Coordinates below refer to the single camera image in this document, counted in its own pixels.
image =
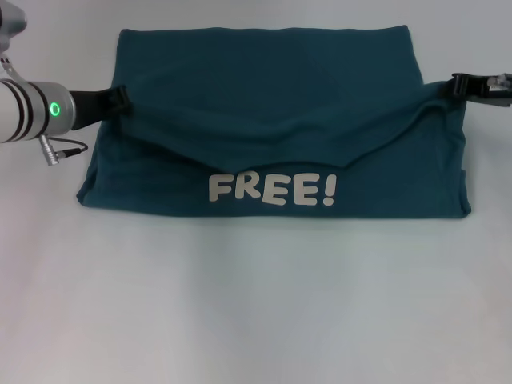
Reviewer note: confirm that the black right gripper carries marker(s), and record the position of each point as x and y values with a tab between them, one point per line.
498	92

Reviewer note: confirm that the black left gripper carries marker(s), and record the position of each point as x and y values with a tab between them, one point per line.
90	106

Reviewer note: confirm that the teal FREE print t-shirt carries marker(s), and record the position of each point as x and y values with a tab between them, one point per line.
256	120

